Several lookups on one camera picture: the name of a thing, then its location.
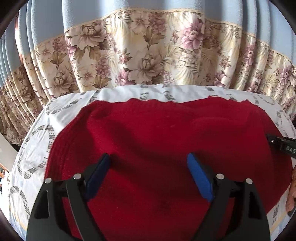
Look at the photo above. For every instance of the blue floral curtain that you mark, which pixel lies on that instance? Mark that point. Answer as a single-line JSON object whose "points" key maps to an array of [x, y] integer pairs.
{"points": [[54, 48]]}

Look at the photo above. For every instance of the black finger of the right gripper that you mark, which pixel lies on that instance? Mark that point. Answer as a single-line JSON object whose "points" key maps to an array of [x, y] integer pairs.
{"points": [[284, 144]]}

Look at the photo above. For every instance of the person's hand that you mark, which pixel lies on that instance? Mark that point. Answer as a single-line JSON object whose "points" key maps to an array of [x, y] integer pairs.
{"points": [[292, 193]]}

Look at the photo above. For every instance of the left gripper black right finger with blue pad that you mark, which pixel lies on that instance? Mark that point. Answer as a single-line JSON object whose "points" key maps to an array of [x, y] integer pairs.
{"points": [[236, 211]]}

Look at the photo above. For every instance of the wooden rack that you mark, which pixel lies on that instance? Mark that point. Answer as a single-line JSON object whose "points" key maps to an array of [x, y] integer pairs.
{"points": [[2, 175]]}

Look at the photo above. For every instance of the red knitted sweater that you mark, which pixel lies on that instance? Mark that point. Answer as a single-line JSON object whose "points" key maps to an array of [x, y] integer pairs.
{"points": [[148, 192]]}

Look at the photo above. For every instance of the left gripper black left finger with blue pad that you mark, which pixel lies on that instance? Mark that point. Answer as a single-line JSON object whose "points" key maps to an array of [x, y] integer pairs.
{"points": [[48, 220]]}

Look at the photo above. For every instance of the grey board panel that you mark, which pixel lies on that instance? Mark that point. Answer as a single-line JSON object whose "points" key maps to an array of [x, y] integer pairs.
{"points": [[7, 153]]}

